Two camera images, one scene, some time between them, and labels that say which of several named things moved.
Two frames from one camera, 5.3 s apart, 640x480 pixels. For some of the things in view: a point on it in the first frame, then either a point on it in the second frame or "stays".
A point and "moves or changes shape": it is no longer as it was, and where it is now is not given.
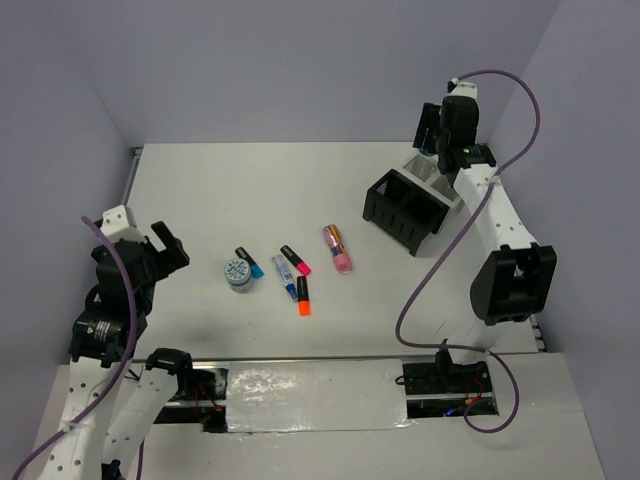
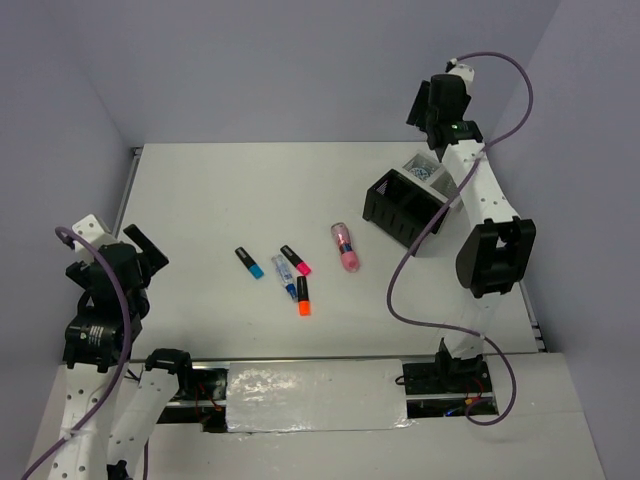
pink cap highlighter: (299, 264) stays
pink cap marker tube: (342, 258) moves or changes shape
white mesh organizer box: (424, 171) stays
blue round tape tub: (427, 151) → (420, 173)
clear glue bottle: (285, 276) stays
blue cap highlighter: (256, 271) stays
